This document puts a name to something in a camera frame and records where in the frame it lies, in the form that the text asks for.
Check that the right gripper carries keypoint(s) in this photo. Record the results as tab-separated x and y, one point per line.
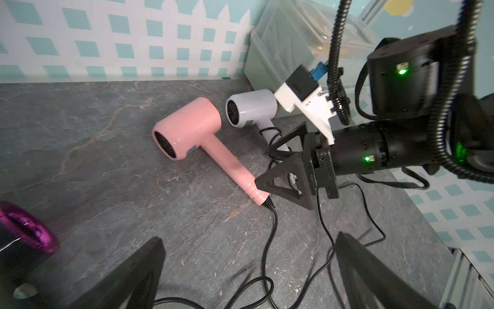
300	176

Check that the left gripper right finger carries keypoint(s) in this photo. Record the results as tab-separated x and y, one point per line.
369	283

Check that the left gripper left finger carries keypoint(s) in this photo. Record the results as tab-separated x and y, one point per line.
134	282

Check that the white hair dryer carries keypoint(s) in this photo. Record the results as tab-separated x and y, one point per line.
254	108

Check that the pink hair dryer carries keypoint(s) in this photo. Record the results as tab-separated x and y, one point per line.
195	126

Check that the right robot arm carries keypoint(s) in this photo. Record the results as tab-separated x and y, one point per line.
424	114

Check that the black hair dryer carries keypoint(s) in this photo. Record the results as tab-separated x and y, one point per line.
25	244

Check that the green clear storage box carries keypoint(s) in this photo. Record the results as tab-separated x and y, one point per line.
294	33

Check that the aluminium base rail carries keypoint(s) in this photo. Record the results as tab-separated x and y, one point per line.
465	287

